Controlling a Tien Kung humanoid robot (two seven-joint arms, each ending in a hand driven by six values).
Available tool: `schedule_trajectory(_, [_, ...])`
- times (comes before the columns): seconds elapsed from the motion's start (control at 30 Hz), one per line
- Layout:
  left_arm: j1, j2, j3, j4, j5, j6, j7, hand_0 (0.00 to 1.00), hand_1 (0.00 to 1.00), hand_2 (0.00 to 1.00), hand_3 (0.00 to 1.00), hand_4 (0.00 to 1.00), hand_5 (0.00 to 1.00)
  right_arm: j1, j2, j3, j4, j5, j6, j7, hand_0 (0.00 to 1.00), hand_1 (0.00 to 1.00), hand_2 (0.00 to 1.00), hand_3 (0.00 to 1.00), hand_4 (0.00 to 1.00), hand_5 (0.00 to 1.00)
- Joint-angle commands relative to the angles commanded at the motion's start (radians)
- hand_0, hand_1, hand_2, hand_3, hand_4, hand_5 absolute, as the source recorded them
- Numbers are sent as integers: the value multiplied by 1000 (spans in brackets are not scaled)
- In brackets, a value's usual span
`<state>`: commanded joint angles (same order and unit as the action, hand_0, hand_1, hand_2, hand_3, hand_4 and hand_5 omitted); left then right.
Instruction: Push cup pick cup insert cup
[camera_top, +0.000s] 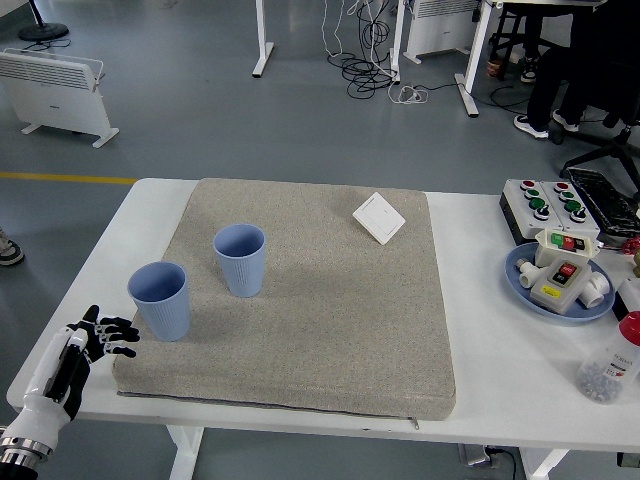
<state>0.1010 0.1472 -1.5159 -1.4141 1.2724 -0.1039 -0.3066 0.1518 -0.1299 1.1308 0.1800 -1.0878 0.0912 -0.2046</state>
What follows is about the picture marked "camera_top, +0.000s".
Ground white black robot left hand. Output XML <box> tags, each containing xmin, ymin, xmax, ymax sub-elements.
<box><xmin>4</xmin><ymin>304</ymin><xmax>142</xmax><ymax>452</ymax></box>

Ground blue ribbed cup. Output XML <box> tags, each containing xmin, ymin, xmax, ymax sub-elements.
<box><xmin>126</xmin><ymin>260</ymin><xmax>192</xmax><ymax>343</ymax></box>
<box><xmin>212</xmin><ymin>223</ymin><xmax>266</xmax><ymax>299</ymax></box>

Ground white push-button control box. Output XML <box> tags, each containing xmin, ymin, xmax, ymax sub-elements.
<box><xmin>540</xmin><ymin>179</ymin><xmax>601</xmax><ymax>241</ymax></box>
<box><xmin>498</xmin><ymin>177</ymin><xmax>557</xmax><ymax>246</ymax></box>

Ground white table leg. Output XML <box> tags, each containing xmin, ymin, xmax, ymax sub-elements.
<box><xmin>167</xmin><ymin>424</ymin><xmax>205</xmax><ymax>480</ymax></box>
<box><xmin>519</xmin><ymin>447</ymin><xmax>571</xmax><ymax>480</ymax></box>

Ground person's shoe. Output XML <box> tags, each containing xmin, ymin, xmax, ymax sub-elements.
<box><xmin>0</xmin><ymin>228</ymin><xmax>25</xmax><ymax>267</ymax></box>

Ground grey-brown cushion mat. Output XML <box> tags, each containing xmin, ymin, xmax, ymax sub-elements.
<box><xmin>112</xmin><ymin>177</ymin><xmax>457</xmax><ymax>431</ymax></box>

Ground white panel heater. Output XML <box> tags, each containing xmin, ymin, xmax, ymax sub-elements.
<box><xmin>0</xmin><ymin>48</ymin><xmax>120</xmax><ymax>149</ymax></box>
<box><xmin>403</xmin><ymin>0</ymin><xmax>482</xmax><ymax>65</ymax></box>

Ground black fan stand base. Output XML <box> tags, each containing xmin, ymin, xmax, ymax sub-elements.
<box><xmin>18</xmin><ymin>0</ymin><xmax>70</xmax><ymax>42</ymax></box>

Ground white desk leg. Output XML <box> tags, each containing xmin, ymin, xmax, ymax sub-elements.
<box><xmin>387</xmin><ymin>0</ymin><xmax>407</xmax><ymax>84</ymax></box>
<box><xmin>251</xmin><ymin>0</ymin><xmax>275</xmax><ymax>78</ymax></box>
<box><xmin>453</xmin><ymin>0</ymin><xmax>504</xmax><ymax>118</ymax></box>

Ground grey power strip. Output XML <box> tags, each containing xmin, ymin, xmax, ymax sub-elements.
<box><xmin>457</xmin><ymin>442</ymin><xmax>524</xmax><ymax>471</ymax></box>

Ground blue round plate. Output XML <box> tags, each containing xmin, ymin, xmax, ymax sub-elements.
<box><xmin>503</xmin><ymin>242</ymin><xmax>617</xmax><ymax>326</ymax></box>

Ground white plastic pipe fitting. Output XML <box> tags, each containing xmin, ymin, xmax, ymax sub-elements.
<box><xmin>517</xmin><ymin>257</ymin><xmax>540</xmax><ymax>291</ymax></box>
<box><xmin>579</xmin><ymin>269</ymin><xmax>614</xmax><ymax>311</ymax></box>

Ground clear screw jar red lid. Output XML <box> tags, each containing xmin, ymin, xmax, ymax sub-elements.
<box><xmin>574</xmin><ymin>309</ymin><xmax>640</xmax><ymax>405</ymax></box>

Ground person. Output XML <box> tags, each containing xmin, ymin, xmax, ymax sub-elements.
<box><xmin>518</xmin><ymin>0</ymin><xmax>576</xmax><ymax>84</ymax></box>
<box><xmin>513</xmin><ymin>0</ymin><xmax>640</xmax><ymax>141</ymax></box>

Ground black stool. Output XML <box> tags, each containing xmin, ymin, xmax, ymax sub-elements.
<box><xmin>489</xmin><ymin>3</ymin><xmax>524</xmax><ymax>65</ymax></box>

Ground white small box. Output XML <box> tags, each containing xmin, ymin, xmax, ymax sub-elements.
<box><xmin>613</xmin><ymin>277</ymin><xmax>640</xmax><ymax>321</ymax></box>

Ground black flat ribbed case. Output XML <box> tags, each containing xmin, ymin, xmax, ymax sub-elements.
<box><xmin>566</xmin><ymin>167</ymin><xmax>640</xmax><ymax>235</ymax></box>

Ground black office chair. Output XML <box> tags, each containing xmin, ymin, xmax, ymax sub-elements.
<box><xmin>559</xmin><ymin>107</ymin><xmax>640</xmax><ymax>189</ymax></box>

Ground white wall switch plate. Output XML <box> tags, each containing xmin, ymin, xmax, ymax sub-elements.
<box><xmin>352</xmin><ymin>191</ymin><xmax>407</xmax><ymax>246</ymax></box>

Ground black cable bundle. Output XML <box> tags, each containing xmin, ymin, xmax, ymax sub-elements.
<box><xmin>341</xmin><ymin>0</ymin><xmax>401</xmax><ymax>99</ymax></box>

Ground white cable with plug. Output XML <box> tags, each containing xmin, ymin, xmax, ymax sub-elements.
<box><xmin>387</xmin><ymin>82</ymin><xmax>430</xmax><ymax>106</ymax></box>

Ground white switch box green red buttons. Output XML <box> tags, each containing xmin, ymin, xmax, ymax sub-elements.
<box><xmin>533</xmin><ymin>228</ymin><xmax>601</xmax><ymax>269</ymax></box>

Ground grey switch box red button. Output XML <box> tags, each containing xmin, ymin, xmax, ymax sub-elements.
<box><xmin>529</xmin><ymin>258</ymin><xmax>595</xmax><ymax>317</ymax></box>

